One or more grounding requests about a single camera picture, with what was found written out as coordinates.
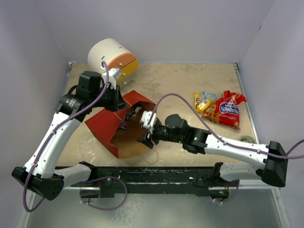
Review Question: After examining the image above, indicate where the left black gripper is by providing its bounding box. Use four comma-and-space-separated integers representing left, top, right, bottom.
90, 84, 128, 112

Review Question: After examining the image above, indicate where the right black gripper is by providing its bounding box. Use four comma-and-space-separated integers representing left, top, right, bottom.
137, 122, 183, 148

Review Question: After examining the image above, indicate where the purple candy pack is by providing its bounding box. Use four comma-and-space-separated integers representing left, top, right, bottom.
119, 113, 130, 130

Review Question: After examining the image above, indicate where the red brown paper bag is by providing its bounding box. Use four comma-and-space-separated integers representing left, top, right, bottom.
85, 90, 155, 159

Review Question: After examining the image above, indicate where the red candy bag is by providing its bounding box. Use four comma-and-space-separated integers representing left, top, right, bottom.
202, 90, 247, 130

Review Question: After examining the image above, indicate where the yellow m&m's pack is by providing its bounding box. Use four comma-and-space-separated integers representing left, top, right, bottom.
194, 92, 202, 111

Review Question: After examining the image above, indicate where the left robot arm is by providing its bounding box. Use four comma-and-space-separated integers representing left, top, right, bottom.
12, 68, 127, 200

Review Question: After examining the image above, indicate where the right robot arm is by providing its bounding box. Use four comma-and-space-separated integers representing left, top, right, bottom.
138, 111, 288, 188

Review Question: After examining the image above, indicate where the round mini drawer cabinet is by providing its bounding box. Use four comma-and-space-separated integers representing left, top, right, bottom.
87, 38, 138, 88

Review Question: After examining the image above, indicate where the clear tape roll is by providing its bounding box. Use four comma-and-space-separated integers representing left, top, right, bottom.
239, 135, 256, 144

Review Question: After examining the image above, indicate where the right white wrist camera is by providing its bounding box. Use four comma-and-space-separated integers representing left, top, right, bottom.
140, 111, 156, 132

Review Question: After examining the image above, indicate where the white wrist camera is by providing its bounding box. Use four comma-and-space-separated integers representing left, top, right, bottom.
140, 111, 156, 132
107, 68, 122, 89

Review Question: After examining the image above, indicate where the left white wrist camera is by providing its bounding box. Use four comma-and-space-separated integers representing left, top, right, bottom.
107, 68, 122, 89

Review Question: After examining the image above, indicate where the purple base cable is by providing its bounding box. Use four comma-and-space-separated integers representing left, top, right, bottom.
79, 176, 129, 211

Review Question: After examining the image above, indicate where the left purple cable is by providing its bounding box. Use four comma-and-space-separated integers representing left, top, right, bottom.
22, 61, 110, 212

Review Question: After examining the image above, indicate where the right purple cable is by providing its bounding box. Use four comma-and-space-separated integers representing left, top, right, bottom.
152, 93, 304, 159

